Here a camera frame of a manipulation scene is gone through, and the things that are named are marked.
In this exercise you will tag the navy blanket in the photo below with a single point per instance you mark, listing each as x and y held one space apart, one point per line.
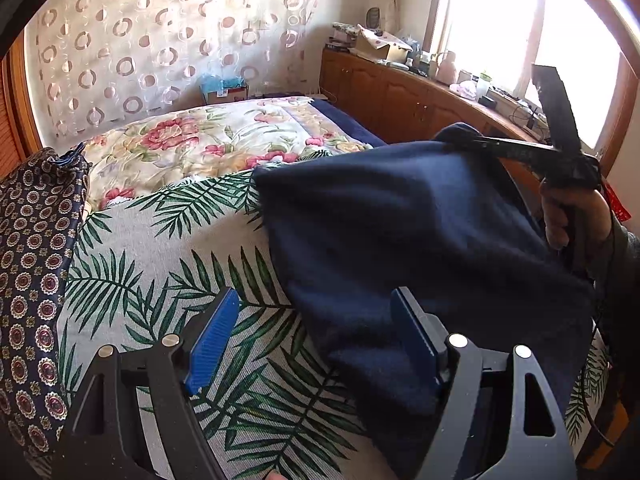
345 125

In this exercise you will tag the small cardboard box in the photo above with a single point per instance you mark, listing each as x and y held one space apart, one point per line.
230 96

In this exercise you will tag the circle-pattern sheer curtain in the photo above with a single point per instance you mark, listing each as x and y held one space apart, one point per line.
150 35

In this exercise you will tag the wooden slatted wardrobe door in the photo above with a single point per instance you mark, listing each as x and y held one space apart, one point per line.
12 125

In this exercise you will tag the wooden cabinet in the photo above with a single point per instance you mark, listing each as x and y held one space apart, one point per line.
380 95

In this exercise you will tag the dark medallion-print cloth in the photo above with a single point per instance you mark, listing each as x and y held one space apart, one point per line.
35 260

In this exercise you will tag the navy orange-print t-shirt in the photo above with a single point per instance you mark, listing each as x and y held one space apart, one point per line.
400 220

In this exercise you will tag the pink jug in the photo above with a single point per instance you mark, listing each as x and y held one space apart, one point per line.
446 67

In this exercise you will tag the red ribbon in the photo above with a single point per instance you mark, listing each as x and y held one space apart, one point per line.
616 202

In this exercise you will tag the light blue plastic bag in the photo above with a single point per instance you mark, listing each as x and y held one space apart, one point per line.
220 81

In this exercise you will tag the person's right hand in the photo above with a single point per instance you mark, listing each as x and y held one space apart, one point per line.
552 220

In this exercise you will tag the floral quilt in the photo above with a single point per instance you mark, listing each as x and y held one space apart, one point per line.
190 140

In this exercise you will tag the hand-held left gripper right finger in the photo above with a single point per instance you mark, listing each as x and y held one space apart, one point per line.
415 340

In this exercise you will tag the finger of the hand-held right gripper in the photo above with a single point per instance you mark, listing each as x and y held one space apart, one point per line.
475 144

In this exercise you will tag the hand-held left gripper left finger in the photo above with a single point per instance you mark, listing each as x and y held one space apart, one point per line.
212 340

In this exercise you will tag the open cardboard box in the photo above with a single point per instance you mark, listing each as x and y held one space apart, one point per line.
382 45

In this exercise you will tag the stack of books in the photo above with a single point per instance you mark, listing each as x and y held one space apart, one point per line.
344 37

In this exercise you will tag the leaf-print bedsheet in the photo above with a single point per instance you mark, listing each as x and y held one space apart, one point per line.
150 240

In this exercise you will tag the bright window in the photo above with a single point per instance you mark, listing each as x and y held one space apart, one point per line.
500 20

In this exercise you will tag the white plastic bag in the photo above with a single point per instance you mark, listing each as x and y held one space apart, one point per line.
466 91

